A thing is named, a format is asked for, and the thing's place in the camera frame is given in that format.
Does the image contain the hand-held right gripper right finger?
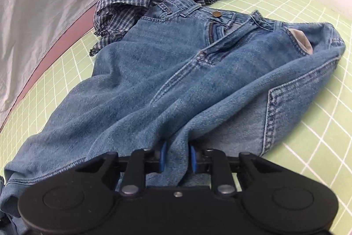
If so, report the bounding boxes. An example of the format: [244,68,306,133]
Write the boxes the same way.
[189,143,287,196]

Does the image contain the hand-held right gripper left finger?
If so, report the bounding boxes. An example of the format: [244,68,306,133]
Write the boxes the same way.
[69,141,169,196]

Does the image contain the blue denim jeans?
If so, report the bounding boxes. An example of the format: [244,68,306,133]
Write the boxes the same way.
[0,0,347,235]

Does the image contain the green grid mat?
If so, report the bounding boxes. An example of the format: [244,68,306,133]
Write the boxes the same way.
[0,0,352,214]

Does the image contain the grey printed sheet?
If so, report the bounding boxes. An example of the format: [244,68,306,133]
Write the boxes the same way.
[0,0,224,115]

